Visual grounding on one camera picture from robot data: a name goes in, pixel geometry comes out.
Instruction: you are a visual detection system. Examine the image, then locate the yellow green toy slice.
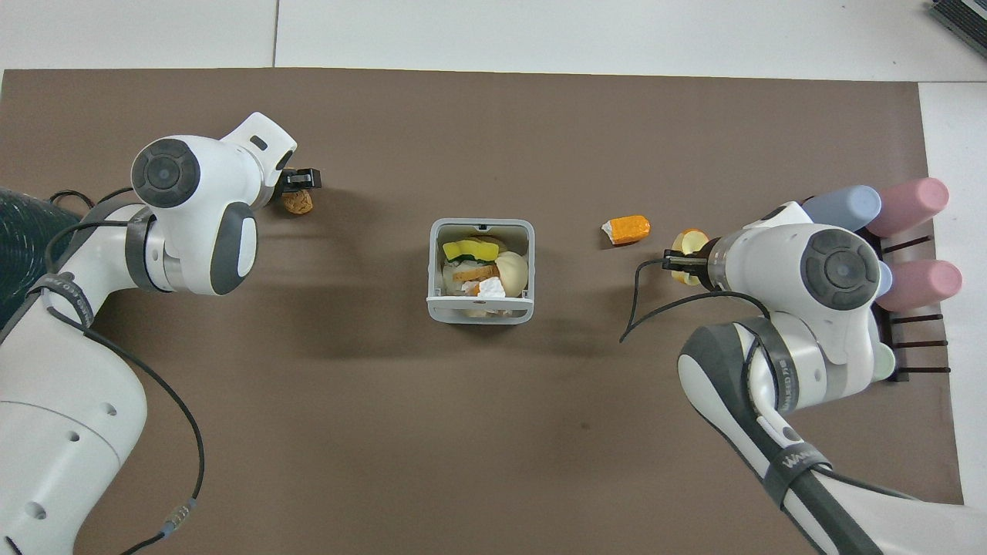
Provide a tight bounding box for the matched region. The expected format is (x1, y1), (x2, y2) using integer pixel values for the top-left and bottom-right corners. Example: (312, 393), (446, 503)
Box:
(442, 240), (503, 266)

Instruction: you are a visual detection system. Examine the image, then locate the cream round toy bun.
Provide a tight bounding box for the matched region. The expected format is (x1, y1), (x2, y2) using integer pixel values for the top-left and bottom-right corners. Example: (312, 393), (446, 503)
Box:
(493, 251), (530, 294)

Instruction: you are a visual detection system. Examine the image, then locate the grey white trash bin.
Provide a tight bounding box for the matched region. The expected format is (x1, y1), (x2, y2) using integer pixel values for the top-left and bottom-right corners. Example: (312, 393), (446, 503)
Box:
(426, 218), (536, 325)

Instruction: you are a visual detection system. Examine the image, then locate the pink cup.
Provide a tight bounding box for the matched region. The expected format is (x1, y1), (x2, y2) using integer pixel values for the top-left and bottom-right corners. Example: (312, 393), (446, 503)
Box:
(876, 259), (964, 313)
(870, 177), (951, 237)

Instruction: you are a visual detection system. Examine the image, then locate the yellow toy fruit slice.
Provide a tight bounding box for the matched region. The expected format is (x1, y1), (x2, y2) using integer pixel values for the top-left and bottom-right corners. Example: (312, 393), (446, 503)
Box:
(669, 228), (711, 287)

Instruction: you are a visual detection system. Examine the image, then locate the black cable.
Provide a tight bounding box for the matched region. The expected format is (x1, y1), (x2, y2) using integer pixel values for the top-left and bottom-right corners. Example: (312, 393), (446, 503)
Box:
(45, 187), (206, 555)
(619, 250), (773, 345)

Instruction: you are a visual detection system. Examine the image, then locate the black cup rack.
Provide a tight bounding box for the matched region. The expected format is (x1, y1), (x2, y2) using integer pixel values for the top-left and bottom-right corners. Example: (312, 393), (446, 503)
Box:
(854, 227), (952, 383)

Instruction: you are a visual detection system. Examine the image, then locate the orange white toy piece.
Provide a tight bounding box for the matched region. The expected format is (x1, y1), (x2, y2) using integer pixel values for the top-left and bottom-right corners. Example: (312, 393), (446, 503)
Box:
(601, 214), (652, 247)

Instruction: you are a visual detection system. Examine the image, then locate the dark ribbed hose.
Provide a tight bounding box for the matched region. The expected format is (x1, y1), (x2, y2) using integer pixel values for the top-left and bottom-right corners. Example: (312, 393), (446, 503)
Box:
(0, 188), (81, 331)

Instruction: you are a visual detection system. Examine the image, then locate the dark grey ribbed object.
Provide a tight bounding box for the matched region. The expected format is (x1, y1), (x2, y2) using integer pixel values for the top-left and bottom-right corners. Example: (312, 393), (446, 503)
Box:
(928, 0), (987, 41)

